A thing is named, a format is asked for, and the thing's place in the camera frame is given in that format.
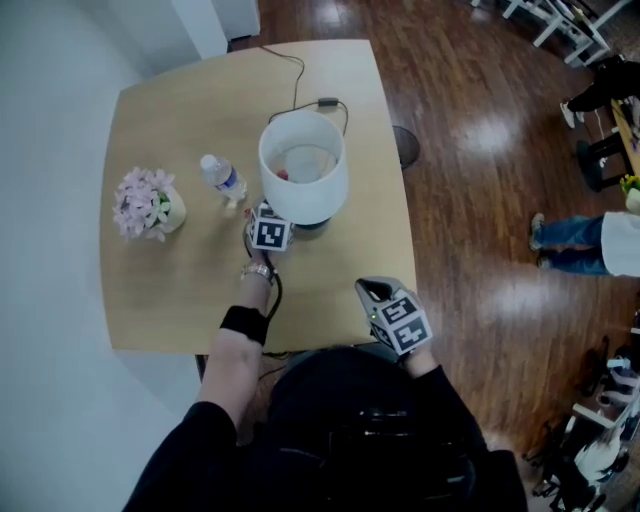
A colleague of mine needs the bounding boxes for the person's left forearm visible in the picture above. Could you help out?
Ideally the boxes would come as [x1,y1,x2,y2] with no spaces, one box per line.
[195,248,282,419]

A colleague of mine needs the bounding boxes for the person's black-clothed torso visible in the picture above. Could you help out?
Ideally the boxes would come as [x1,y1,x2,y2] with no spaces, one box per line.
[122,343,529,512]

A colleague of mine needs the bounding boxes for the white low table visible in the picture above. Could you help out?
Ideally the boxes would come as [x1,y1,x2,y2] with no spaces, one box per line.
[532,0,614,69]
[470,0,534,20]

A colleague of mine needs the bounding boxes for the metal wrist watch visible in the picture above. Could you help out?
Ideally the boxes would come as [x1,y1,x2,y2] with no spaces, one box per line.
[240,262,277,285]

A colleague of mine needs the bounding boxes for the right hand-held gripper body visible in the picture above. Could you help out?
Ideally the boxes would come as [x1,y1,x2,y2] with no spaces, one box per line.
[369,292,434,357]

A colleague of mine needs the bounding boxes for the black-legged wooden table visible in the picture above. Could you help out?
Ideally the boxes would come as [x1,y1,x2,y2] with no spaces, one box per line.
[574,97,640,194]

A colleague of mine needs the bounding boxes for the pink potted flowers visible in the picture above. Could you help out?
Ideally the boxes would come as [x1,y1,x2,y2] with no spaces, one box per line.
[112,167,188,244]

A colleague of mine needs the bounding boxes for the white table lamp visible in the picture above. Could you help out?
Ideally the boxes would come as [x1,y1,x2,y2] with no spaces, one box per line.
[258,109,349,230]

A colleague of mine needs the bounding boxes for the yellow potted flowers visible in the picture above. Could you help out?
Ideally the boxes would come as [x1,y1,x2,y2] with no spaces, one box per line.
[619,173,640,207]

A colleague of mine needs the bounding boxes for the person's right forearm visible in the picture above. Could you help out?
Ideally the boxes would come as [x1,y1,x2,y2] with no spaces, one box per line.
[401,345,489,451]

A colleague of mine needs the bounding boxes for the white water dispenser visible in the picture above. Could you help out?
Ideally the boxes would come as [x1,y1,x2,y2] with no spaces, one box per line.
[214,0,261,42]

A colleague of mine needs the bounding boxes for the clear plastic water bottle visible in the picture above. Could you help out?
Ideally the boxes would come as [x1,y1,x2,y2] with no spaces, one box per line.
[199,154,249,209]

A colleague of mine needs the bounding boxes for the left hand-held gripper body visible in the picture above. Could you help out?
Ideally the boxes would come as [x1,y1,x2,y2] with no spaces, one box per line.
[248,202,296,253]

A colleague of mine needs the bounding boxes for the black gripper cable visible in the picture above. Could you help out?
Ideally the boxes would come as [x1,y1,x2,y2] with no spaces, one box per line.
[243,222,284,321]

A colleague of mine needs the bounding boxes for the black lamp power cord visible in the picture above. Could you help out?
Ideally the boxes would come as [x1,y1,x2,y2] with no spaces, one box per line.
[259,46,350,137]

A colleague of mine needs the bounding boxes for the black mesh waste bin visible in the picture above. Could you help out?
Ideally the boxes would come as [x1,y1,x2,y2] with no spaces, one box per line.
[392,124,420,174]

